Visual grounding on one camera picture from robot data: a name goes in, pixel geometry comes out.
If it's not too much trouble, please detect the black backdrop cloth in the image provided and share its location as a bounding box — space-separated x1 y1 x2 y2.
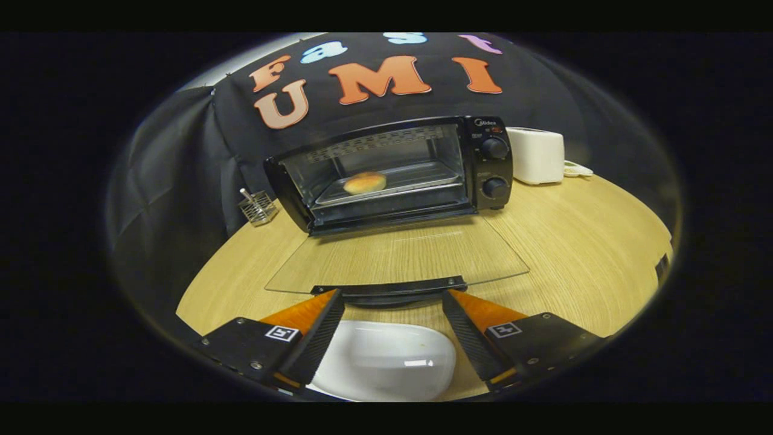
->
109 33 677 339

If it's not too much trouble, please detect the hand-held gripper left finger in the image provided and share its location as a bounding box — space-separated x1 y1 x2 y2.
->
193 289 346 395

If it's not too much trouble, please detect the white plate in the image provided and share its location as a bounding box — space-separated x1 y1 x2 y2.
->
307 320 457 402

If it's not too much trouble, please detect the black toaster oven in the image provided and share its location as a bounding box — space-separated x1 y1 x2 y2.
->
264 115 531 308

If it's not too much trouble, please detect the glazed donut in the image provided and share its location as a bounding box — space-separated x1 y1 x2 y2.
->
343 171 388 195

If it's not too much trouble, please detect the white toaster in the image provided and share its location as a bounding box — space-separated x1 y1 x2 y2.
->
506 127 565 185

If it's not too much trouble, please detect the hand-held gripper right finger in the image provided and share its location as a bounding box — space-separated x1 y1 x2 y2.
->
442 289 612 392

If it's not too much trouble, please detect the metal wire holder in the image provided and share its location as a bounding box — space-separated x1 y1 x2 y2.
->
238 188 280 227

